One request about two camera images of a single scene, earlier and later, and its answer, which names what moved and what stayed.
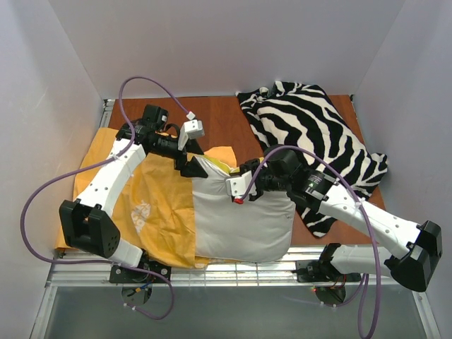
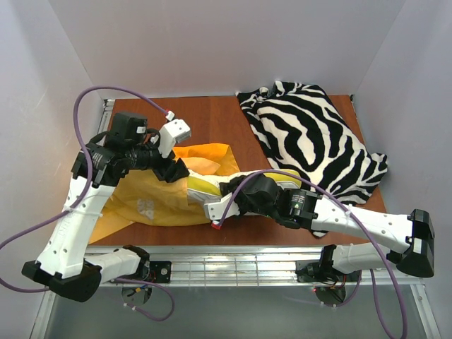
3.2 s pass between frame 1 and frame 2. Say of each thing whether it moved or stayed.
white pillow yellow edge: moved
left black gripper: moved
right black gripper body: moved
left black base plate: stayed
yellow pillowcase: moved
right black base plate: stayed
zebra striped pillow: stayed
